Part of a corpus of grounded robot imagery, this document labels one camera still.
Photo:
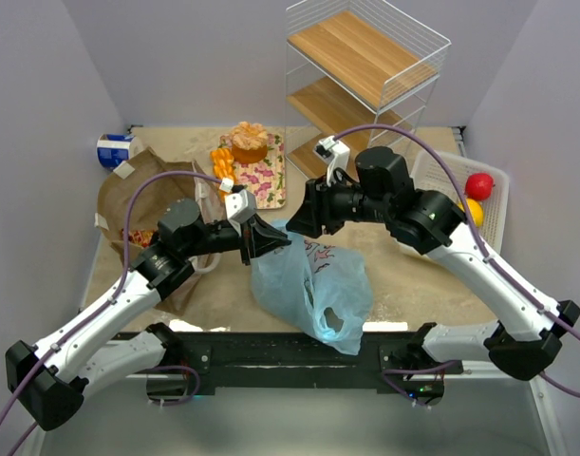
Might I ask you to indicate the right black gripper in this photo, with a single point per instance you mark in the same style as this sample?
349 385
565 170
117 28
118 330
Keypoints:
321 207

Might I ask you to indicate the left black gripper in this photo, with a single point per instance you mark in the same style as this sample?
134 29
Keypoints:
245 244

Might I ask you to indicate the blue plastic bag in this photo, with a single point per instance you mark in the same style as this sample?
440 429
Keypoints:
320 289

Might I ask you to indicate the red snack packet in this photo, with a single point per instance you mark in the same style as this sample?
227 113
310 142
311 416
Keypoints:
142 238

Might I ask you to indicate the brown paper grocery bag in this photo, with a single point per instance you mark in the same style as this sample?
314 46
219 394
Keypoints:
118 189

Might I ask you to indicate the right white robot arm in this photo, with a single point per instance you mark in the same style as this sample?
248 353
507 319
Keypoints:
526 336

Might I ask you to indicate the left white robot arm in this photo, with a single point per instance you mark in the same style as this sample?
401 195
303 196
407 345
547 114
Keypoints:
52 378

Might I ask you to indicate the floral pattern tray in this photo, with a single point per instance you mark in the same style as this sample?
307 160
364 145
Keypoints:
266 179

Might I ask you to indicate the peeled orange on cup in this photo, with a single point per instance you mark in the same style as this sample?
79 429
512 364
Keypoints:
249 142

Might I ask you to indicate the white plastic fruit basket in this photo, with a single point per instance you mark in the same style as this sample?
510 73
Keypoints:
427 174

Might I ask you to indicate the yellow lemon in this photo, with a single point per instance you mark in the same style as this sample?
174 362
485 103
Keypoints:
476 211

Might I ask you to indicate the red apple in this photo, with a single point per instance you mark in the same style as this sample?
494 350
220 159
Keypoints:
479 186

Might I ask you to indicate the blue white paper roll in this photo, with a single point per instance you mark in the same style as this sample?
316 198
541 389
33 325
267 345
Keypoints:
112 150

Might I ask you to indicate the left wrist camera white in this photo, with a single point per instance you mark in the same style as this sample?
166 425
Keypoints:
240 206

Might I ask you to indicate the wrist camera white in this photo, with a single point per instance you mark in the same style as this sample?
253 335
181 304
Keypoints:
335 154
240 206

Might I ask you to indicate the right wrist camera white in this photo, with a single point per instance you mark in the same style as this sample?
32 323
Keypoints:
335 154

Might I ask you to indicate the white wire wooden shelf rack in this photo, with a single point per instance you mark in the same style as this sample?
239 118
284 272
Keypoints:
354 62

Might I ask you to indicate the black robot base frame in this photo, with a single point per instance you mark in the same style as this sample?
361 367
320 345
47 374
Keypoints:
208 362

